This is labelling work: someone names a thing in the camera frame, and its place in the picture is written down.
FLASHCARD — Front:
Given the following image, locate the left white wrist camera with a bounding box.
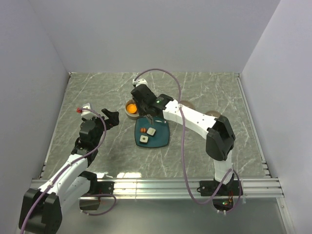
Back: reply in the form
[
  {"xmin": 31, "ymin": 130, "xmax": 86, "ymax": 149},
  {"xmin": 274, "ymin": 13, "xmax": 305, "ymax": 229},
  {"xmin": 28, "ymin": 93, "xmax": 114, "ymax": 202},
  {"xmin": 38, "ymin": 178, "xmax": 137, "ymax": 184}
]
[{"xmin": 76, "ymin": 103, "xmax": 94, "ymax": 119}]

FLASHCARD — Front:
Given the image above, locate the beige lid with handle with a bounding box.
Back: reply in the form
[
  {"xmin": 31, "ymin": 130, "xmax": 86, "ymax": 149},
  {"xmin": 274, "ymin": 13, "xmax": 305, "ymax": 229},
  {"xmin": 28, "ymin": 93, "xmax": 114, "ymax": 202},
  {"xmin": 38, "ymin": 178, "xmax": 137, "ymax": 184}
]
[{"xmin": 180, "ymin": 100, "xmax": 195, "ymax": 110}]

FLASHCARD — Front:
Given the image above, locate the teal square plate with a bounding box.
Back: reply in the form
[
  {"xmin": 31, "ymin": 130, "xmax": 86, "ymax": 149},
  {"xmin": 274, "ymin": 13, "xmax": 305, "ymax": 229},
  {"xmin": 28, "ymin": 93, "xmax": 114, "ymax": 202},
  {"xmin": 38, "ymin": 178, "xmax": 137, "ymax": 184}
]
[{"xmin": 135, "ymin": 117, "xmax": 170, "ymax": 148}]

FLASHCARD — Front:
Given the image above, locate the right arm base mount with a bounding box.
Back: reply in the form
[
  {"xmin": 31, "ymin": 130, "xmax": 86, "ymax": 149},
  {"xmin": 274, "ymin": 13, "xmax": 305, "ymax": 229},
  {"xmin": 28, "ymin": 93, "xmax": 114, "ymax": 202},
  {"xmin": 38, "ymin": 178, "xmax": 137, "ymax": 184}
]
[{"xmin": 197, "ymin": 175, "xmax": 244, "ymax": 214}]

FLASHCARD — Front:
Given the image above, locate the orange egg tart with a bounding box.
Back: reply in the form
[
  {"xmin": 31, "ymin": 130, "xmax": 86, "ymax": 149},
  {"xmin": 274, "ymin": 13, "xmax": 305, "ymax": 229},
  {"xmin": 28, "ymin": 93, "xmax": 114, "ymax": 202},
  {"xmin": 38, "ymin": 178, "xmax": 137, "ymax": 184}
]
[{"xmin": 126, "ymin": 103, "xmax": 137, "ymax": 115}]

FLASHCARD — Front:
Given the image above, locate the aluminium front rail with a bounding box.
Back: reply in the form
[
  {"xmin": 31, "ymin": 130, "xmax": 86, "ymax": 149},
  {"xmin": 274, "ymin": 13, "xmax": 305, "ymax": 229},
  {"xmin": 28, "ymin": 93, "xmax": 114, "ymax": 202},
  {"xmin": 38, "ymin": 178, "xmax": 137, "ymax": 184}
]
[{"xmin": 28, "ymin": 177, "xmax": 285, "ymax": 200}]

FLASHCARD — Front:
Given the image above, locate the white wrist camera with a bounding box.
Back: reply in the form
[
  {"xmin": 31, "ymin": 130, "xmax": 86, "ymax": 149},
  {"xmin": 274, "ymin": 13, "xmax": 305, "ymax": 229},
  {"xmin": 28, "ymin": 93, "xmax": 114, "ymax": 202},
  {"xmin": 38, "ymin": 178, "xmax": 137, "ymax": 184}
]
[
  {"xmin": 132, "ymin": 78, "xmax": 148, "ymax": 87},
  {"xmin": 76, "ymin": 103, "xmax": 94, "ymax": 119}
]

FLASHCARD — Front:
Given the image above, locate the sushi roll yellow centre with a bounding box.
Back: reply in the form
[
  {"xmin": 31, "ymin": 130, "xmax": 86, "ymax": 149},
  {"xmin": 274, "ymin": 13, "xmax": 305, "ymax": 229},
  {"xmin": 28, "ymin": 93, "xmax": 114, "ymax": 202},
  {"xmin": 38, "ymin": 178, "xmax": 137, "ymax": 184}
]
[{"xmin": 146, "ymin": 127, "xmax": 156, "ymax": 137}]

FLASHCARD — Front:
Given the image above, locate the purple cable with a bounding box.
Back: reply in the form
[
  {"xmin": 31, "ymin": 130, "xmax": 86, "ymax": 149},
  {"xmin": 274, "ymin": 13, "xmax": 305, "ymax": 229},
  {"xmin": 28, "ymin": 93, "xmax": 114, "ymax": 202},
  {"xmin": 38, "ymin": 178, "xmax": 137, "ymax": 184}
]
[
  {"xmin": 19, "ymin": 109, "xmax": 117, "ymax": 234},
  {"xmin": 136, "ymin": 68, "xmax": 244, "ymax": 214}
]

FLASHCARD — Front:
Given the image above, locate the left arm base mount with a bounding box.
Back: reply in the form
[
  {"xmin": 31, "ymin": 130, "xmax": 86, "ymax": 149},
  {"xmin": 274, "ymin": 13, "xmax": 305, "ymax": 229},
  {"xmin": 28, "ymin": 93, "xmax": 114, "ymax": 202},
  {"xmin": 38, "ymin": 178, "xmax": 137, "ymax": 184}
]
[{"xmin": 79, "ymin": 171, "xmax": 117, "ymax": 216}]

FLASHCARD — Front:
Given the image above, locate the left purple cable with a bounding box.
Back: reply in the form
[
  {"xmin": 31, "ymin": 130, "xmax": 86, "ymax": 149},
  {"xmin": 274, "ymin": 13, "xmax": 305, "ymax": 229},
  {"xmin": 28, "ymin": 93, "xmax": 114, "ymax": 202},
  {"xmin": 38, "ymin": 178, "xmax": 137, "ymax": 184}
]
[{"xmin": 19, "ymin": 109, "xmax": 117, "ymax": 234}]

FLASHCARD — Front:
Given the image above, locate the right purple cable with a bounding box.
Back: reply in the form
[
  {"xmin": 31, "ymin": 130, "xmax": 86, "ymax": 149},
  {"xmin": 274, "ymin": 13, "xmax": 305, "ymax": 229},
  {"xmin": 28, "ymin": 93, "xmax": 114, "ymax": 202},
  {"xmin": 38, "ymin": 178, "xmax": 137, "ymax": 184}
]
[{"xmin": 136, "ymin": 68, "xmax": 244, "ymax": 214}]

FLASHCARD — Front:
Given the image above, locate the left steel lunch container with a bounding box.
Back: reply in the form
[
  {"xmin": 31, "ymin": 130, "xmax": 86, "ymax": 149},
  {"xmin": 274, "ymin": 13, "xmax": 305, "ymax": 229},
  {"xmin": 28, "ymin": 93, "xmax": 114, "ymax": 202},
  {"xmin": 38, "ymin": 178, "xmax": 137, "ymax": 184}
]
[{"xmin": 125, "ymin": 99, "xmax": 139, "ymax": 120}]

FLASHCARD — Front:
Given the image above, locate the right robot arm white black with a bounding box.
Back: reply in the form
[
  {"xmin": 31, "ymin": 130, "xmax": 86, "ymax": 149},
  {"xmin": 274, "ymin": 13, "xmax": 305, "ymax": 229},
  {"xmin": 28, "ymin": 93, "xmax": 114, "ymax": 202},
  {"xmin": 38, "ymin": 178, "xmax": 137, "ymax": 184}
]
[{"xmin": 131, "ymin": 84, "xmax": 235, "ymax": 195}]

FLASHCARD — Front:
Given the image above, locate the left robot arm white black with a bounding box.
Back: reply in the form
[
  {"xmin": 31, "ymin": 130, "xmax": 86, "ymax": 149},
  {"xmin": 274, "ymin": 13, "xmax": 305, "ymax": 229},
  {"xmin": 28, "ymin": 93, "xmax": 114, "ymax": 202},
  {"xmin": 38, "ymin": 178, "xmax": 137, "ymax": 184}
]
[{"xmin": 19, "ymin": 105, "xmax": 119, "ymax": 234}]

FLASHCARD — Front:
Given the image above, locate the sushi roll green centre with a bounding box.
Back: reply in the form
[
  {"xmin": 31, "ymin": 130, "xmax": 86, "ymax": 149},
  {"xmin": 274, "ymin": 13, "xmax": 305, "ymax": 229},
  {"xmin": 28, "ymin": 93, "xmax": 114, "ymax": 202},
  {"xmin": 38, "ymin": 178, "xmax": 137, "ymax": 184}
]
[{"xmin": 139, "ymin": 135, "xmax": 149, "ymax": 144}]

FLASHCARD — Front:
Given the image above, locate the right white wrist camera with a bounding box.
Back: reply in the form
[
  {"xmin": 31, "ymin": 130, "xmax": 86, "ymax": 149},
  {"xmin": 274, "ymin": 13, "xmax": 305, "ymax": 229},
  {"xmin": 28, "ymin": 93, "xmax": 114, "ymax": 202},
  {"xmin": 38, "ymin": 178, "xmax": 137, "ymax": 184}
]
[{"xmin": 132, "ymin": 78, "xmax": 148, "ymax": 87}]

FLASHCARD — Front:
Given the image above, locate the steel lunch container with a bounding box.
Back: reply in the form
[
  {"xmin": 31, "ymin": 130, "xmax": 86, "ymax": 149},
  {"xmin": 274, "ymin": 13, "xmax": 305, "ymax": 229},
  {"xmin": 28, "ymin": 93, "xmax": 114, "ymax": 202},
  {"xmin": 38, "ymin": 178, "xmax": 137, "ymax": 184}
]
[
  {"xmin": 125, "ymin": 99, "xmax": 139, "ymax": 120},
  {"xmin": 158, "ymin": 114, "xmax": 167, "ymax": 123}
]

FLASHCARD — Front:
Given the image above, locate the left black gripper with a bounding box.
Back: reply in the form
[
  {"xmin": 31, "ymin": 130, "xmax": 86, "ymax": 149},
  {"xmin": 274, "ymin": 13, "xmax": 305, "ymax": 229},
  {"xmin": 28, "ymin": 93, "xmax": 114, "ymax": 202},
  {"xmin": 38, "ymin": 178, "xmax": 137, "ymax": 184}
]
[{"xmin": 82, "ymin": 108, "xmax": 118, "ymax": 146}]

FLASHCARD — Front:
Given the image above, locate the right steel lunch container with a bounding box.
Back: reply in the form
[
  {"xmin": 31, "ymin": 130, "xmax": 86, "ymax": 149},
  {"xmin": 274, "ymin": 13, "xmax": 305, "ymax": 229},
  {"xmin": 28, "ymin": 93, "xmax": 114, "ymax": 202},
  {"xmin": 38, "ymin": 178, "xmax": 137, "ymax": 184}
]
[{"xmin": 158, "ymin": 114, "xmax": 167, "ymax": 123}]

